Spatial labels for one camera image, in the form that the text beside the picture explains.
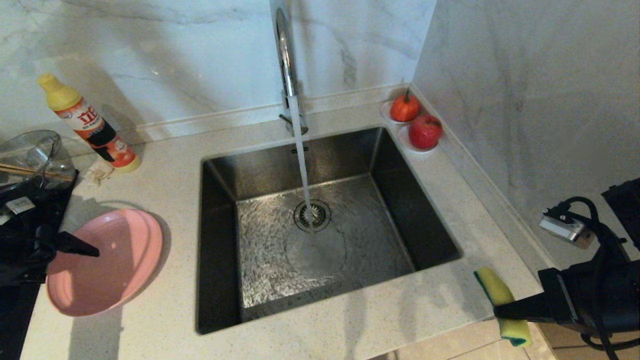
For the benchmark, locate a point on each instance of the small white dish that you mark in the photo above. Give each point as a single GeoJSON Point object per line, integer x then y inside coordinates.
{"type": "Point", "coordinates": [385, 114]}
{"type": "Point", "coordinates": [404, 143]}

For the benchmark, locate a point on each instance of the black induction cooktop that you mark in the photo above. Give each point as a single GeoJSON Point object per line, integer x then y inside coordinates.
{"type": "Point", "coordinates": [15, 325]}

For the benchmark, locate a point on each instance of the chrome gooseneck faucet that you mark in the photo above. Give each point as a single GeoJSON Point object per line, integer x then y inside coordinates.
{"type": "Point", "coordinates": [286, 60]}

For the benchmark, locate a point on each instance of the red toy apple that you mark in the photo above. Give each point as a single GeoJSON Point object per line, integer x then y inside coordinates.
{"type": "Point", "coordinates": [425, 131]}

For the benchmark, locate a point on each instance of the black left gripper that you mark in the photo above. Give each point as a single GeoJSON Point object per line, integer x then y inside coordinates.
{"type": "Point", "coordinates": [25, 245]}

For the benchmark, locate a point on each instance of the clear glass cup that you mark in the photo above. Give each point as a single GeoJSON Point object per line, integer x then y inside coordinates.
{"type": "Point", "coordinates": [65, 170]}

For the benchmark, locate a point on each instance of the red toy tomato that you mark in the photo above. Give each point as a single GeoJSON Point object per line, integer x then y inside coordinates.
{"type": "Point", "coordinates": [405, 107]}

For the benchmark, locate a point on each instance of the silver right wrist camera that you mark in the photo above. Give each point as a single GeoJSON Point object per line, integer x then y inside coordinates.
{"type": "Point", "coordinates": [565, 230]}

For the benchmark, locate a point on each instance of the running water stream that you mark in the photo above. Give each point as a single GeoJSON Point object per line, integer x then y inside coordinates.
{"type": "Point", "coordinates": [301, 155]}

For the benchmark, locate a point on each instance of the wooden chopstick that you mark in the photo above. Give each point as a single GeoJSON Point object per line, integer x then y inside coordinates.
{"type": "Point", "coordinates": [25, 173]}
{"type": "Point", "coordinates": [25, 169]}

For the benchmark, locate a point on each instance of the pink plate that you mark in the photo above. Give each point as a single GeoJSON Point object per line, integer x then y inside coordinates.
{"type": "Point", "coordinates": [115, 265]}

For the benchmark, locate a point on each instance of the orange dish soap bottle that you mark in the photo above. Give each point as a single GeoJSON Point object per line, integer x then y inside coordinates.
{"type": "Point", "coordinates": [97, 132]}

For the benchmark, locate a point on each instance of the round metal drain strainer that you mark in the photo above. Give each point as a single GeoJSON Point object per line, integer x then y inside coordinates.
{"type": "Point", "coordinates": [320, 216]}

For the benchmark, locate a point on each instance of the clear glass bowl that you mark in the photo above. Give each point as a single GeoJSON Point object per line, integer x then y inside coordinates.
{"type": "Point", "coordinates": [25, 147]}

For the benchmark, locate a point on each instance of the light wooden cabinet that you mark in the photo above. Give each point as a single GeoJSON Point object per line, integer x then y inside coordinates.
{"type": "Point", "coordinates": [560, 350]}

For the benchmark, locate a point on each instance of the yellow sponge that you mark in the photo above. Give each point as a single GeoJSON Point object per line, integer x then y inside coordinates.
{"type": "Point", "coordinates": [492, 287]}

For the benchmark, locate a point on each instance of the stainless steel sink basin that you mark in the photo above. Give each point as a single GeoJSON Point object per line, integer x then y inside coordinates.
{"type": "Point", "coordinates": [375, 240]}

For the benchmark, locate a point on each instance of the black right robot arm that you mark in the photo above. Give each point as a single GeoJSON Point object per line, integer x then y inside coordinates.
{"type": "Point", "coordinates": [625, 210]}

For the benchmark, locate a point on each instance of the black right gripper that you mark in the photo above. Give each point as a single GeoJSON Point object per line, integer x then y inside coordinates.
{"type": "Point", "coordinates": [590, 297]}

